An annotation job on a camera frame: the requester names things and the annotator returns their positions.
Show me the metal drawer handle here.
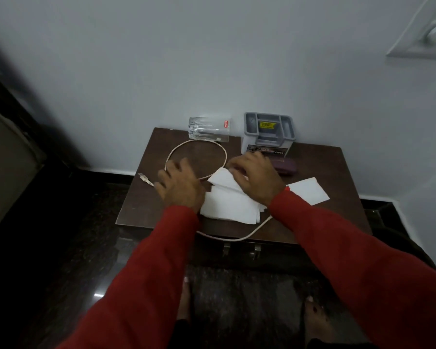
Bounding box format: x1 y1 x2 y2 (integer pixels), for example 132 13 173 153
221 242 263 261

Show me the white wall switch plate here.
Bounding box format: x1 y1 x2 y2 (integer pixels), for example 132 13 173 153
386 0 436 62

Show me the white charging cable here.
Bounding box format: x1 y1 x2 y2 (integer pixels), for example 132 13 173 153
138 139 274 243

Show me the clear drinking glass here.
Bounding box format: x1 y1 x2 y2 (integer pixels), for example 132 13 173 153
188 117 230 143

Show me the person's left hand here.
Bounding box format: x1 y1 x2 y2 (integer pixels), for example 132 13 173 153
154 158 207 213

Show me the person's foot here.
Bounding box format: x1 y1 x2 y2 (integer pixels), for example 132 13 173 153
175 276 192 324
302 295 336 344

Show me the person's left foot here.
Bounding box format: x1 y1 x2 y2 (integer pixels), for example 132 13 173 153
175 276 192 324

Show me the person's left forearm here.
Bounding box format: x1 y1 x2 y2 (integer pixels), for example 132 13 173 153
56 205 200 349

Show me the white paper napkin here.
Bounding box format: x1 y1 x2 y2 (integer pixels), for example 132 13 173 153
199 185 268 225
286 177 330 207
207 167 248 194

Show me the purple case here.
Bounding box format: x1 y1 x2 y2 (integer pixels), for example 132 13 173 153
270 158 299 176

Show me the person's right hand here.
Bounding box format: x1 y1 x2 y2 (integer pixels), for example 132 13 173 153
227 152 288 207

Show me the grey plastic organizer box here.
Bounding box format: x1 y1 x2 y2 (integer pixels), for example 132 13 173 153
241 112 296 157

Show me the person's right forearm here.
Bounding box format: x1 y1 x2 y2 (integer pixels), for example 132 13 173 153
268 188 436 349

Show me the person's right foot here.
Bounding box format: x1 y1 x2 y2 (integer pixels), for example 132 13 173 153
302 295 336 344

